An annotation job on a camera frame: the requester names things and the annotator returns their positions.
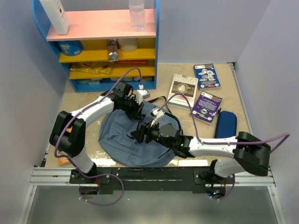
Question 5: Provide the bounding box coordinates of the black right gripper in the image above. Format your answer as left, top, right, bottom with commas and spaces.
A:
130, 118, 174, 149

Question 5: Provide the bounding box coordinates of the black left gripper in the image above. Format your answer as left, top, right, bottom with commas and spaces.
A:
121, 96, 144, 121

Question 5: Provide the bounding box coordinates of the blue fabric backpack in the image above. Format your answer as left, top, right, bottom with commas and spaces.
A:
98, 97, 175, 168

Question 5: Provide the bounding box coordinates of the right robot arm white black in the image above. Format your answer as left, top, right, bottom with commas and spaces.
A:
131, 123, 271, 184

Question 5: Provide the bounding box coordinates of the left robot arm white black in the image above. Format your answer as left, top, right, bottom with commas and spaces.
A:
49, 81, 150, 183

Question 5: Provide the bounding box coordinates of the yellow snack bag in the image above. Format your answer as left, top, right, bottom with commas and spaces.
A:
70, 61, 114, 75

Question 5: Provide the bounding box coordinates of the purple cover book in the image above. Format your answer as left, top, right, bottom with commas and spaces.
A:
190, 91, 222, 124

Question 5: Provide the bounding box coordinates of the red flat box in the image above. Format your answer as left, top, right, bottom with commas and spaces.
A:
116, 59, 148, 64

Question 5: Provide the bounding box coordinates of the white coffee cover book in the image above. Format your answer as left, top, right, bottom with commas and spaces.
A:
167, 74, 199, 110

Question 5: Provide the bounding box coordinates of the blue zip pencil case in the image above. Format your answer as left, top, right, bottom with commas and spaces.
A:
214, 110, 237, 139

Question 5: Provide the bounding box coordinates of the blue shelf unit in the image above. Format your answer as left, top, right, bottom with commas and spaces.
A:
30, 0, 160, 92

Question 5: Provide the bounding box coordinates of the blue cartoon book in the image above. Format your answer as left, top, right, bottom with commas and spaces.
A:
193, 63, 221, 89

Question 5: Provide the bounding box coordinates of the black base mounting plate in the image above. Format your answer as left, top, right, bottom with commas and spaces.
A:
70, 167, 235, 197

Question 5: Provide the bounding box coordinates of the blue round tin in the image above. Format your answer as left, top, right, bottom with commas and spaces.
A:
57, 41, 83, 56

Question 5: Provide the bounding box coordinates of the orange green children book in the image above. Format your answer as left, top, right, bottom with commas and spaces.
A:
57, 157, 70, 166

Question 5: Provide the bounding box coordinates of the clear plastic water bottle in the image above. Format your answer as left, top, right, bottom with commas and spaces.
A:
129, 0, 146, 31

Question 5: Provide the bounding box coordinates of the white rectangular box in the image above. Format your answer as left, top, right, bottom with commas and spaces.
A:
40, 0, 70, 35

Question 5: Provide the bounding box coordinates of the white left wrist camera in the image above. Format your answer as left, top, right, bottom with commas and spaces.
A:
135, 84, 150, 105

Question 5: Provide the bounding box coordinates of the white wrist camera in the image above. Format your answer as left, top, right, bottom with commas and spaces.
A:
150, 107, 164, 127
135, 84, 150, 105

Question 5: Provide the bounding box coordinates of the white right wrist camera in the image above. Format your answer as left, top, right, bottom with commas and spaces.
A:
150, 107, 164, 127

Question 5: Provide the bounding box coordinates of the aluminium frame rail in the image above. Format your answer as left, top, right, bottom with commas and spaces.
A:
29, 167, 275, 187

